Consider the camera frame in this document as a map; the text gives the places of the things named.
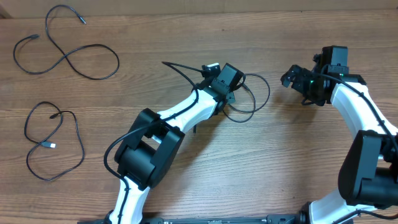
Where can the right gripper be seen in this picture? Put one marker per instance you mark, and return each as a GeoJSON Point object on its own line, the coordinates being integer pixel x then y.
{"type": "Point", "coordinates": [301, 76]}

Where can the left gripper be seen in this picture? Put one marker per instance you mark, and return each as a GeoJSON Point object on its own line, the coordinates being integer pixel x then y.
{"type": "Point", "coordinates": [231, 97]}

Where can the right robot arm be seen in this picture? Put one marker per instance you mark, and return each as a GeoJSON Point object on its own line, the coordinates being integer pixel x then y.
{"type": "Point", "coordinates": [367, 180]}

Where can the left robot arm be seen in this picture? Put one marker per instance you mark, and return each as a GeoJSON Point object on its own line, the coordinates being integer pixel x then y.
{"type": "Point", "coordinates": [146, 152]}

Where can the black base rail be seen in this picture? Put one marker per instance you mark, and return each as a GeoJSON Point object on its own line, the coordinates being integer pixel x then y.
{"type": "Point", "coordinates": [270, 219]}

